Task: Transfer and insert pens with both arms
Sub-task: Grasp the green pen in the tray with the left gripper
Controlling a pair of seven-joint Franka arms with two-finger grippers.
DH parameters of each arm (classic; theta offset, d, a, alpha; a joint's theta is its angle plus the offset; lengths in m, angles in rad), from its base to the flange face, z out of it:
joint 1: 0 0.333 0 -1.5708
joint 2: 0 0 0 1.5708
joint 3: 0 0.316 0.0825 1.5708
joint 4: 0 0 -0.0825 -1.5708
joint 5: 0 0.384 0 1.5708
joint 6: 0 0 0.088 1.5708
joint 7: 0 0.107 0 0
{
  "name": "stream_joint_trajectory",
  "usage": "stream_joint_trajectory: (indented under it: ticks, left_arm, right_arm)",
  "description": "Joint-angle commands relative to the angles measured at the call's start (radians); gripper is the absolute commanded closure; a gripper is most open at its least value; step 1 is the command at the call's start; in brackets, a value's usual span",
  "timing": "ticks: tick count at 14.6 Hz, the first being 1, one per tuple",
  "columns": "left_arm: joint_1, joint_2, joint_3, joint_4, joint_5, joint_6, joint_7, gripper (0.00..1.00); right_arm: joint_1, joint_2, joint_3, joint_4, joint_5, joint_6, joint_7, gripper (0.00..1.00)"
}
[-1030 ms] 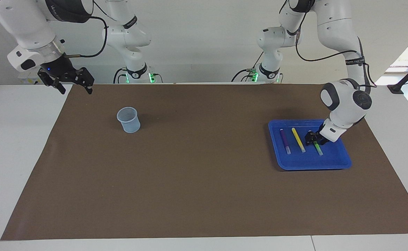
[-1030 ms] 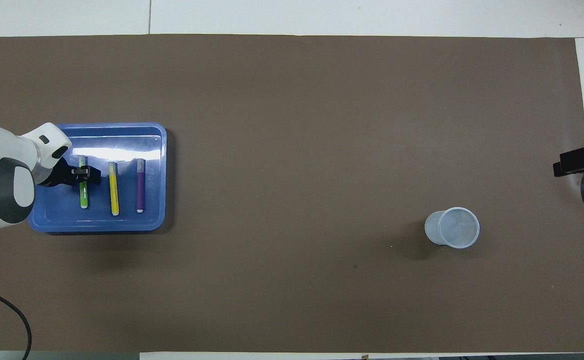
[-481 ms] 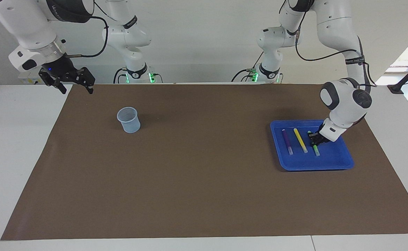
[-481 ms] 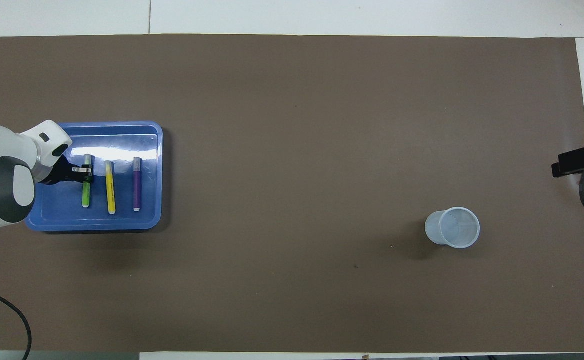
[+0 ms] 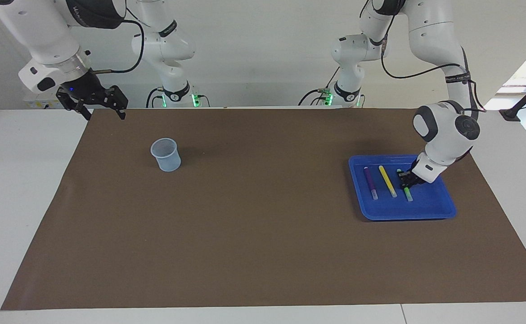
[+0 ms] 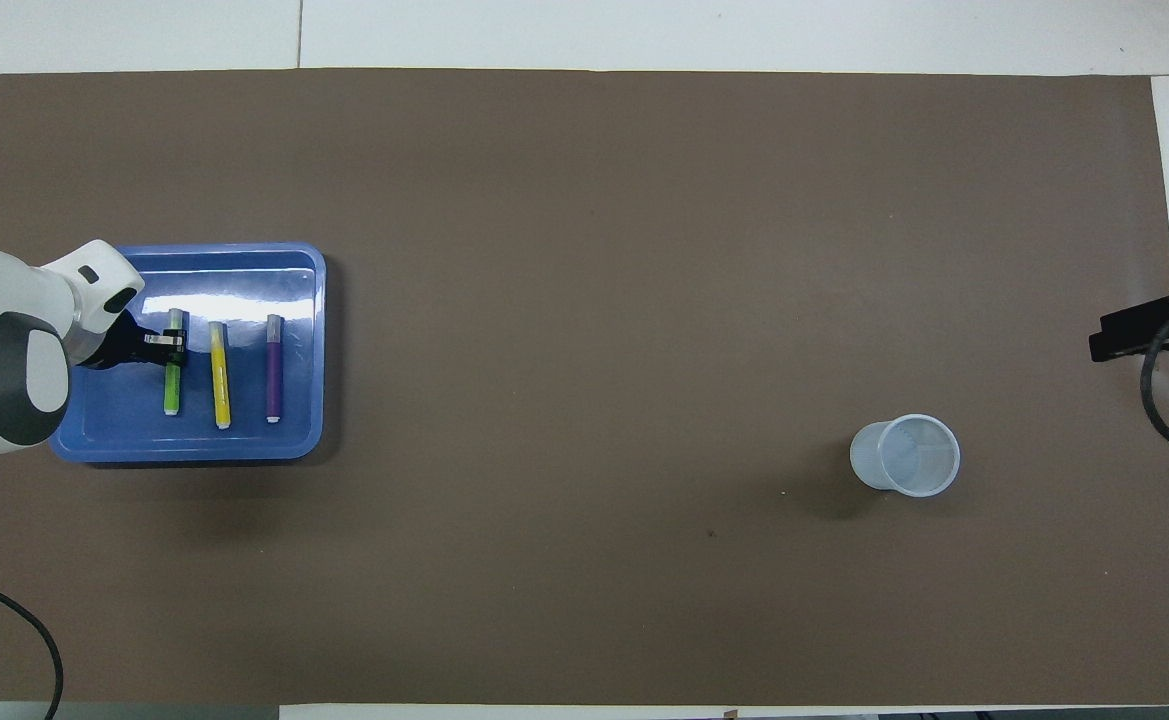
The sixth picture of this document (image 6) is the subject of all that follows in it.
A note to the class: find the brown table mat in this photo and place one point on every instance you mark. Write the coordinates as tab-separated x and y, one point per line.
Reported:
584	250

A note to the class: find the green marker pen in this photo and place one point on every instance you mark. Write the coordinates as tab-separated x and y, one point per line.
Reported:
173	390

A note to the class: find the purple marker pen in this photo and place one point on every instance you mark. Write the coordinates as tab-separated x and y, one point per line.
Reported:
275	375

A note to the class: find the blue plastic tray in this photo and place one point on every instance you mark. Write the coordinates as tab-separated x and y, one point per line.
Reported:
244	440

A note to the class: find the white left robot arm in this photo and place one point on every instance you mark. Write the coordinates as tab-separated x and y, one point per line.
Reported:
4	350

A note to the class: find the translucent plastic cup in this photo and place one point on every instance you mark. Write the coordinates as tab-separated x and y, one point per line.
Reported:
904	460

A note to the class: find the yellow marker pen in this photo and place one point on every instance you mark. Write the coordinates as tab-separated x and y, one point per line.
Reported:
220	380

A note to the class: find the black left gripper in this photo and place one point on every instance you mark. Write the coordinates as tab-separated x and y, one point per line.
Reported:
119	345

